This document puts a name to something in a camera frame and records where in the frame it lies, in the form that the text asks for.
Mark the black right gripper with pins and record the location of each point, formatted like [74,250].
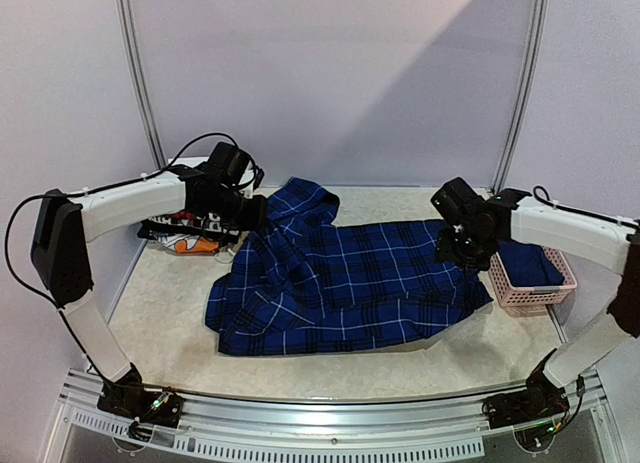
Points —
[461,248]

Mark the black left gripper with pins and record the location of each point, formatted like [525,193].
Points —
[257,218]

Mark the pink plastic laundry basket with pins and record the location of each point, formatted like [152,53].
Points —
[530,301]

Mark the blue plaid flannel shirt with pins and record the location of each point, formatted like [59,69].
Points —
[303,285]

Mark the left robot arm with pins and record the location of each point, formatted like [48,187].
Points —
[220,186]

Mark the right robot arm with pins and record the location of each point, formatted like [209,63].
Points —
[474,229]

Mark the black shirt with white letters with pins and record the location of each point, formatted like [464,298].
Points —
[188,224]

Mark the orange white printed shirt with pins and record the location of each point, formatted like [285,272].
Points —
[182,244]

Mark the dark blue garment in basket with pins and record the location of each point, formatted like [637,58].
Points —
[527,265]

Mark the right aluminium frame post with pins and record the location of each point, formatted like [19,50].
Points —
[526,78]

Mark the aluminium frame post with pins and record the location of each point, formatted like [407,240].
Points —
[526,78]
[135,65]

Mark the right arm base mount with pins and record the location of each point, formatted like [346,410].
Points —
[539,400]

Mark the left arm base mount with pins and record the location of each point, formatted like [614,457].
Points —
[146,407]

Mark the aluminium front rail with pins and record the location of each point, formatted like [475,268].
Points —
[445,428]

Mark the left aluminium frame post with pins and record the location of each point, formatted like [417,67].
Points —
[135,65]

